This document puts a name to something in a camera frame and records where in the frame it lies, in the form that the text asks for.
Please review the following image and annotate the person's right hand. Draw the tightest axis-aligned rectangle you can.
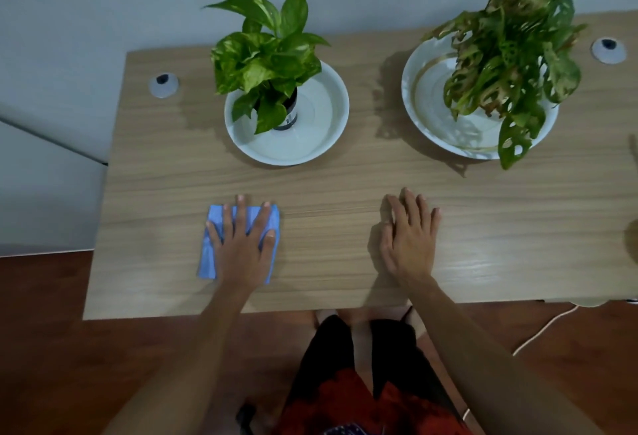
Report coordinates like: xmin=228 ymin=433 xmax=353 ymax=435
xmin=380 ymin=188 xmax=443 ymax=291

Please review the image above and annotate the person's left hand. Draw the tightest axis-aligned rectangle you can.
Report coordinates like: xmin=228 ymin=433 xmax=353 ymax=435
xmin=205 ymin=194 xmax=276 ymax=296

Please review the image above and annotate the blue cleaning cloth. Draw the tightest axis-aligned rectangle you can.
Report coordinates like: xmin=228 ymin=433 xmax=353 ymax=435
xmin=197 ymin=204 xmax=282 ymax=285

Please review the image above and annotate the green pothos plant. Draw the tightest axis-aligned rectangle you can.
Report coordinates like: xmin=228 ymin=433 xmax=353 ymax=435
xmin=203 ymin=0 xmax=331 ymax=135

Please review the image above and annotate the holey-leaf monstera plant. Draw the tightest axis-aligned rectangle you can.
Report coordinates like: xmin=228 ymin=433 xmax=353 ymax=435
xmin=423 ymin=0 xmax=588 ymax=170

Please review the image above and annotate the person's left forearm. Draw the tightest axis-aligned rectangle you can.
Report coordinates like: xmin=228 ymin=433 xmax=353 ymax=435
xmin=102 ymin=285 xmax=255 ymax=435

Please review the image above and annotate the person's right forearm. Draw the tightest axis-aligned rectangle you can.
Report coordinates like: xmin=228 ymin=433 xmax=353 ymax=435
xmin=403 ymin=277 xmax=604 ymax=435

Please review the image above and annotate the person's right foot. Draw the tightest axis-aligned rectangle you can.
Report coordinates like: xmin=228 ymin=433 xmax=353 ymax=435
xmin=401 ymin=305 xmax=427 ymax=339

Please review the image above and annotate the person's foot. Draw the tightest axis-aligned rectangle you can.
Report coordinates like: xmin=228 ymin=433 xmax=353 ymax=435
xmin=314 ymin=307 xmax=350 ymax=327
xmin=401 ymin=305 xmax=427 ymax=339

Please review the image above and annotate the person's left foot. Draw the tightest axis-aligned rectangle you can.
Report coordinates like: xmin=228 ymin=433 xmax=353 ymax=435
xmin=314 ymin=307 xmax=350 ymax=327

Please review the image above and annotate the plain white dish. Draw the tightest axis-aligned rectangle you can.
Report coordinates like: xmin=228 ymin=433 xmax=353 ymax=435
xmin=223 ymin=60 xmax=350 ymax=167

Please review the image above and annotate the white flat panel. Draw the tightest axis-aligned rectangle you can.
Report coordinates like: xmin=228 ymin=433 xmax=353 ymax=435
xmin=0 ymin=103 xmax=108 ymax=257

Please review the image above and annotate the white dish with brown ring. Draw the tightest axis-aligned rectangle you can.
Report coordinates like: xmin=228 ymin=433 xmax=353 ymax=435
xmin=401 ymin=36 xmax=560 ymax=161

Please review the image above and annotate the white power cable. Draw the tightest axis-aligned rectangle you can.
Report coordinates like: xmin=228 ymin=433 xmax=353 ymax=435
xmin=461 ymin=303 xmax=580 ymax=423

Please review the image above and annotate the grey round cable grommet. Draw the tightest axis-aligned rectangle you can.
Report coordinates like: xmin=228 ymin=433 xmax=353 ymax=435
xmin=148 ymin=72 xmax=180 ymax=99
xmin=590 ymin=36 xmax=628 ymax=65

